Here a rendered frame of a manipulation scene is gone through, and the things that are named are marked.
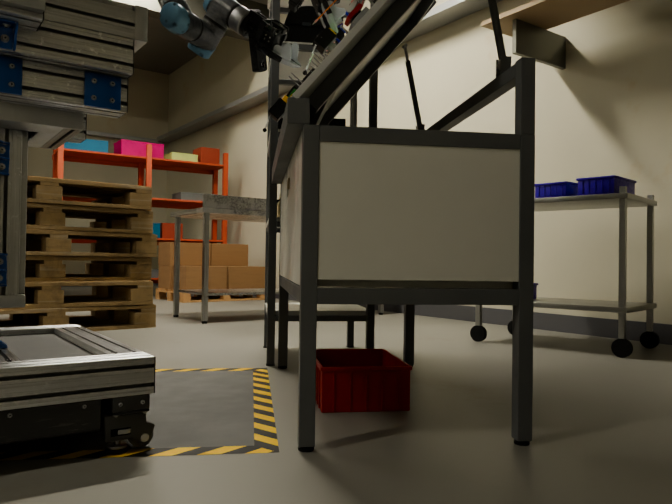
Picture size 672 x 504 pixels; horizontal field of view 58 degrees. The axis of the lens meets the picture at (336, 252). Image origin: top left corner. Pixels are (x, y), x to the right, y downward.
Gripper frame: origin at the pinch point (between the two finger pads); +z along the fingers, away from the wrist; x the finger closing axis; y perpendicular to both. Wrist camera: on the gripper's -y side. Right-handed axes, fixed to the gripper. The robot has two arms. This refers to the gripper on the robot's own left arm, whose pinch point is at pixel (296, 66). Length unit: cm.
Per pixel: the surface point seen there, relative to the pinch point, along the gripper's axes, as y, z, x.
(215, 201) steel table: -189, -112, 166
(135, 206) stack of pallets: -190, -133, 110
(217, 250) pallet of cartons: -387, -198, 346
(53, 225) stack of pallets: -199, -148, 61
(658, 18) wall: 40, 58, 290
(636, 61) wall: 14, 63, 287
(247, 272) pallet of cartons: -383, -151, 345
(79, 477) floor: -65, 39, -92
